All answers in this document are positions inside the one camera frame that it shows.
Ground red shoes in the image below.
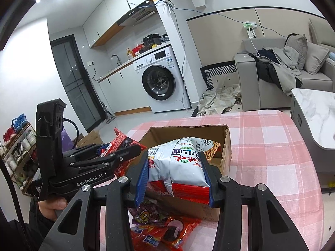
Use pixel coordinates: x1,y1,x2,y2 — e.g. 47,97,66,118
3,127,17,145

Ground steel range hood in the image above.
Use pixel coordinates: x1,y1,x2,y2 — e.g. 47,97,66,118
118,0,157,27

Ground blue shoes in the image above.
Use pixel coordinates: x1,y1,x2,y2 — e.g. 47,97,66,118
12,114,29,133

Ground dark grey cushion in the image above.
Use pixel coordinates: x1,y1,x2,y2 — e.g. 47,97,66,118
285,33,308,71

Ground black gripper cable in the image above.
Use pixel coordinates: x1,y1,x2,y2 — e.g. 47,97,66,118
63,118,79,137

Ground red dark printed snack packet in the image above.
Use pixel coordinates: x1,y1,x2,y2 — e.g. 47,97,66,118
105,127,147,177

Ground white red noodle snack packet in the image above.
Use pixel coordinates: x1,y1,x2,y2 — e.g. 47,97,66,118
147,136,222,206

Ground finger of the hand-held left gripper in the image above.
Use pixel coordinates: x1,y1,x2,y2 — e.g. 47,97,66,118
68,143,112,160
69,144,142,173

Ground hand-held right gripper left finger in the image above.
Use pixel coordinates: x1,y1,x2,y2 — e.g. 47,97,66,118
39,150,150,251

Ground white washing machine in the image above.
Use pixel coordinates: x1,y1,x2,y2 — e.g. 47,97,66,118
133,46,191,113

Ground light grey cushion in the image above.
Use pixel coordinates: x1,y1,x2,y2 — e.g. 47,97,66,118
305,42,330,75

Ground crumpled beige cloth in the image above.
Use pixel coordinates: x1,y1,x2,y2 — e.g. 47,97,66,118
191,84,241,117

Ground marble coffee table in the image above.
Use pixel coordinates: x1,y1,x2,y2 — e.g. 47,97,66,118
290,88,335,173

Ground purple plastic bag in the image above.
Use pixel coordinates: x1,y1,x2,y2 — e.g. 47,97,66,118
61,127,74,152

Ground white kitchen base cabinet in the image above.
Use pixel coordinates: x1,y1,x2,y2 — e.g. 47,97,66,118
98,64,152,115

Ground pink checked tablecloth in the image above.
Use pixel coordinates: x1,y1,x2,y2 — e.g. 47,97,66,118
99,110,323,251

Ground open floor cardboard box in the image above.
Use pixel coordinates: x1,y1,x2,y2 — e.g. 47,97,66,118
72,130,104,149

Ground pile of dark clothes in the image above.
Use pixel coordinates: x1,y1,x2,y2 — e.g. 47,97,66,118
255,46,304,95

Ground brown cardboard box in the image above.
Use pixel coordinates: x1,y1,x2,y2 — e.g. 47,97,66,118
139,125,232,223

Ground black white patterned mat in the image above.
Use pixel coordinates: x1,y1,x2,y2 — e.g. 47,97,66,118
200,61,240,89

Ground white wall cabinets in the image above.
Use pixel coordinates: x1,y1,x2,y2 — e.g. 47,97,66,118
83,0,157,48

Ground white sneaker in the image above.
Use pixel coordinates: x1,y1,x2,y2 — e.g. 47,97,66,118
20,129,36,149

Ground wall socket with chargers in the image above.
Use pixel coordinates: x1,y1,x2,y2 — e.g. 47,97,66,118
242,21,258,38

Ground wooden shoe rack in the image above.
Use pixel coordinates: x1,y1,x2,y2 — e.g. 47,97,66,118
0,122,40,196

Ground black rice cooker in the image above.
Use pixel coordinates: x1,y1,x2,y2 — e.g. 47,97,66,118
143,33,161,50

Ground person's left hand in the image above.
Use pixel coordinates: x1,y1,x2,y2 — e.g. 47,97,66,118
38,197,69,222

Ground grey sofa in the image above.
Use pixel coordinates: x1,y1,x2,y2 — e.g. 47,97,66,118
234,18,335,110

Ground long black cable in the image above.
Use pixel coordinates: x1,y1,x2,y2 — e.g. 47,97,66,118
157,1,291,38

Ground person's left forearm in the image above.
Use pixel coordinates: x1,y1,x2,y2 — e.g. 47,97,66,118
0,198,57,251

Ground red box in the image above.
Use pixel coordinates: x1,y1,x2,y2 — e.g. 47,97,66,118
132,44,147,56

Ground upright floor mop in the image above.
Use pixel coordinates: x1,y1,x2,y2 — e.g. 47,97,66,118
85,69,117,124

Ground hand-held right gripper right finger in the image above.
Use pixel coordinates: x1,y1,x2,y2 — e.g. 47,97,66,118
197,150,311,251

